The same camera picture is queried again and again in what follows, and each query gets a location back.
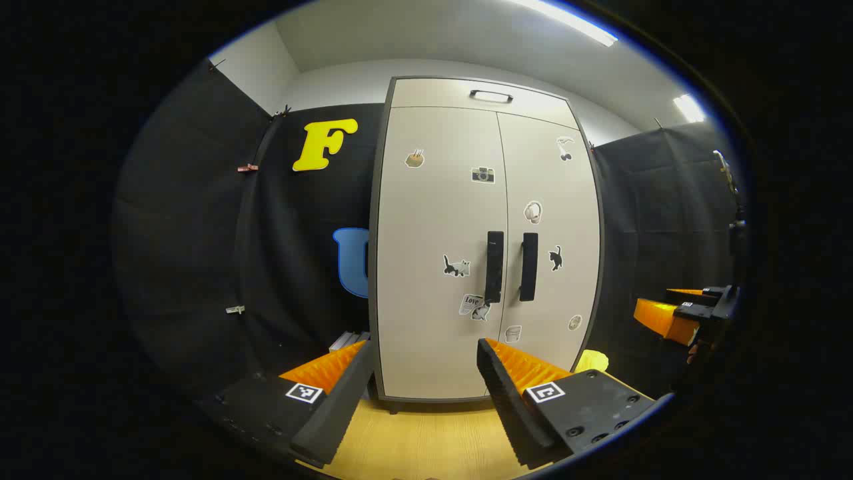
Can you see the white double-door shoe cabinet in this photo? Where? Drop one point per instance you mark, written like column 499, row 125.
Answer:
column 373, row 266

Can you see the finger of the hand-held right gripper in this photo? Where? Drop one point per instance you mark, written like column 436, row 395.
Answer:
column 660, row 318
column 686, row 292

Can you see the white cloth clip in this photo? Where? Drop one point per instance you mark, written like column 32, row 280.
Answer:
column 234, row 309

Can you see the white cabinet drawer front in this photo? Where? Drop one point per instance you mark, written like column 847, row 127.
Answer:
column 426, row 93

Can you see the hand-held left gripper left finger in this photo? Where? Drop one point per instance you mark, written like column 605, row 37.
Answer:
column 336, row 413

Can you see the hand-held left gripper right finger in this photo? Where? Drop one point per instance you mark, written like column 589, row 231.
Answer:
column 506, row 406

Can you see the red cloth clip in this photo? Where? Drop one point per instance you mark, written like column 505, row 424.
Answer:
column 248, row 168

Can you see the white cabinet door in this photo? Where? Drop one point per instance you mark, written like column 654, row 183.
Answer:
column 426, row 220
column 580, row 220

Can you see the grey flat panels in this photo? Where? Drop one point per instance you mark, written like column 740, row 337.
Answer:
column 346, row 341

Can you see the yellow knobbly ball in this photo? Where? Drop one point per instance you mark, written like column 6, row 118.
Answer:
column 593, row 361

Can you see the long ceiling light strip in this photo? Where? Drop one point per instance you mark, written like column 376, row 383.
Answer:
column 580, row 23

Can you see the dark equipment stand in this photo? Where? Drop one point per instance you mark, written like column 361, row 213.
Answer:
column 736, row 236

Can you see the short ceiling light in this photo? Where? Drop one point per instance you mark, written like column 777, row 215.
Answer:
column 690, row 108

